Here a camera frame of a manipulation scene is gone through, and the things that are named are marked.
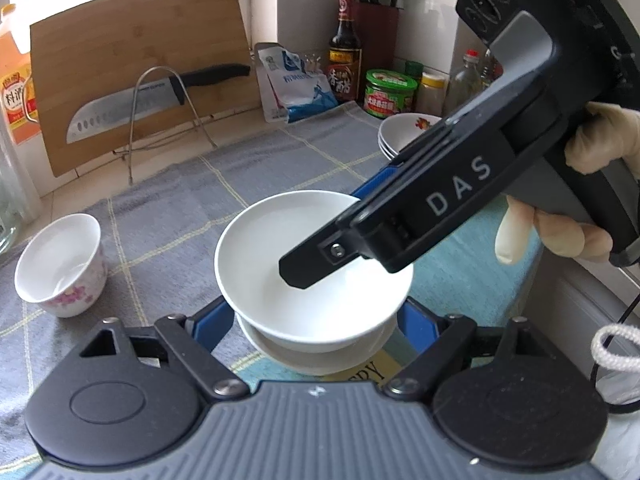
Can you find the orange oil bottle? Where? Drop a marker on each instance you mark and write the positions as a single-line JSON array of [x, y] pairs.
[[17, 90]]

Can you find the small toothpick holder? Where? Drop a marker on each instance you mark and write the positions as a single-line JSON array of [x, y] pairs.
[[313, 62]]

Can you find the small clear bottle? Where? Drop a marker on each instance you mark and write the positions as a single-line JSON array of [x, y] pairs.
[[491, 70]]

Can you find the bamboo cutting board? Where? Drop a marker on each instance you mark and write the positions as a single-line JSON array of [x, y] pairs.
[[125, 35]]

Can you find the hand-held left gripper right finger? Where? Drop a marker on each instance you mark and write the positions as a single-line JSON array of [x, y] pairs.
[[412, 322]]

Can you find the white floral bowl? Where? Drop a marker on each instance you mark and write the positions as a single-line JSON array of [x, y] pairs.
[[260, 240], [55, 260], [310, 362]]

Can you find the green lid jar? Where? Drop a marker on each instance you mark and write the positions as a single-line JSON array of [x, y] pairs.
[[390, 92]]

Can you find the green cap bottle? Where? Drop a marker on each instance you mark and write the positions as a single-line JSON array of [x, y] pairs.
[[414, 69]]

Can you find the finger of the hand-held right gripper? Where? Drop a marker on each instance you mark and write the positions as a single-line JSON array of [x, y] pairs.
[[310, 265], [372, 182]]

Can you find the dark soy sauce bottle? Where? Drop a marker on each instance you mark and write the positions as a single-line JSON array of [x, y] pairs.
[[345, 60]]

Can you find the red cap clear bottle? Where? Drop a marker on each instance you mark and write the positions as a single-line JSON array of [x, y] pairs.
[[465, 82]]

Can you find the yellow lid jar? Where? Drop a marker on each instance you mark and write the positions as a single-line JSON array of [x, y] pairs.
[[431, 92]]

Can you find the stained white fruit print plate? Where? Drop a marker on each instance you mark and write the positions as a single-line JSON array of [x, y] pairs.
[[385, 146]]

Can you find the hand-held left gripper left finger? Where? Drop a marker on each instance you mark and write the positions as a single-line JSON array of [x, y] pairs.
[[215, 320]]

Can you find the person's right hand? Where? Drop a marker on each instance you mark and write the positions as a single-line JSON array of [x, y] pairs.
[[605, 135]]

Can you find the dark red knife block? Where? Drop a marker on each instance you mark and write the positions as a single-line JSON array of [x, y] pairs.
[[380, 35]]

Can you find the grey checked cloth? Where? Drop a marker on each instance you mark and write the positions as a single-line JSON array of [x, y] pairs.
[[175, 195]]

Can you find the clear glass jar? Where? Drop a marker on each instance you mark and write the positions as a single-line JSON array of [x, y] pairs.
[[12, 200]]

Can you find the white and blue plastic bag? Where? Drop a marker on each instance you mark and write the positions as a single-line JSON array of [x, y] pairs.
[[300, 90]]

